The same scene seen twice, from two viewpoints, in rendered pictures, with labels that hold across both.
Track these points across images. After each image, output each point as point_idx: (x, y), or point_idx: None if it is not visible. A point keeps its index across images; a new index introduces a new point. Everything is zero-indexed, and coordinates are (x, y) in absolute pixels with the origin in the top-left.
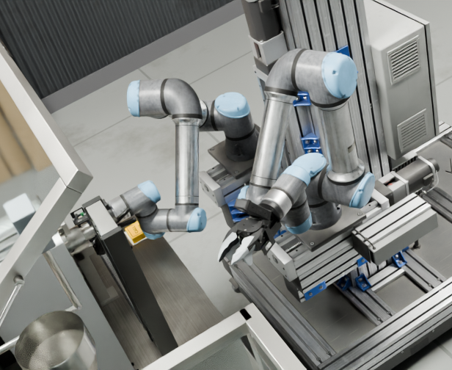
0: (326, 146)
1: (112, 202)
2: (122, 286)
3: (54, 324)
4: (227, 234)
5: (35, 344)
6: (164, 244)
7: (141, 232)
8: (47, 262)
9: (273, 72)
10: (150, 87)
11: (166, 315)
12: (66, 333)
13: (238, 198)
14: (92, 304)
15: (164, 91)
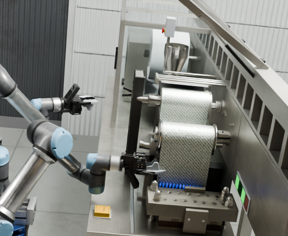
0: None
1: (117, 156)
2: (132, 196)
3: (174, 53)
4: (86, 102)
5: (182, 56)
6: (93, 201)
7: (102, 205)
8: (169, 84)
9: (9, 76)
10: (54, 124)
11: (119, 177)
12: (171, 58)
13: (76, 85)
14: (156, 117)
15: (49, 121)
